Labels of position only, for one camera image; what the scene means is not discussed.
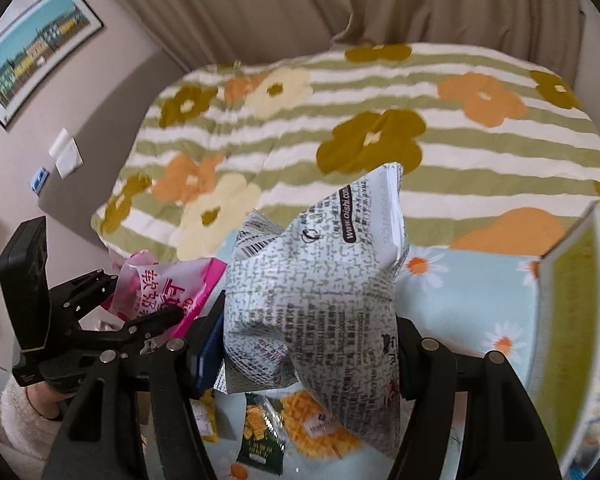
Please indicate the person's left hand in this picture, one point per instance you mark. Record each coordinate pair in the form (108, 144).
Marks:
(45, 399)

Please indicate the white fluffy sleeve forearm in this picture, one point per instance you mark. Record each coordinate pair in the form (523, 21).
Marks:
(26, 438)

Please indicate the dark green cracker packet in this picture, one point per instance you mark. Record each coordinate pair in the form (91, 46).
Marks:
(263, 438)

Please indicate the green cardboard box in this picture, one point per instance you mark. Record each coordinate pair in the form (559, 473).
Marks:
(565, 368)

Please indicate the framed harbour houses picture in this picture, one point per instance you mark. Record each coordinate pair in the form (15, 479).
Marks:
(35, 43)

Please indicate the white grey patterned snack bag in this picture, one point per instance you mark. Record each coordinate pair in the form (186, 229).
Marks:
(312, 303)

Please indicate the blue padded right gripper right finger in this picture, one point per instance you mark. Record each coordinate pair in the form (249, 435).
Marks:
(408, 345)

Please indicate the blue white wall switch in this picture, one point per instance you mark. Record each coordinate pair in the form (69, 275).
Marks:
(38, 180)

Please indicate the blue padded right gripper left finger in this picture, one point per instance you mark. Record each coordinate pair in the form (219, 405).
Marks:
(206, 348)

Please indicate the pink snack bag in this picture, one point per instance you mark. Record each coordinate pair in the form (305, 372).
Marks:
(146, 286)

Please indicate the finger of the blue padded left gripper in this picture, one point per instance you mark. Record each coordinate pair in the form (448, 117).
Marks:
(131, 336)
(80, 296)

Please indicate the grey padded headboard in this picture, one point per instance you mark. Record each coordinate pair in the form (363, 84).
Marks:
(104, 142)

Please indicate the green striped floral quilt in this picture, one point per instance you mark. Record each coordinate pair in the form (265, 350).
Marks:
(497, 153)

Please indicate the white paper on headboard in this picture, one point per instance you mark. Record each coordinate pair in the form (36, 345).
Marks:
(65, 153)

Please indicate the clear wrapped waffle cookie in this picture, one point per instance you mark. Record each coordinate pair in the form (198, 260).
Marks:
(315, 433)

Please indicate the gold foil snack packet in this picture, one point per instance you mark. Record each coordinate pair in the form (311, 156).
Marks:
(205, 415)

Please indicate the beige pleated curtain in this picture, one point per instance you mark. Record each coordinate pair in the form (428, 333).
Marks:
(200, 32)

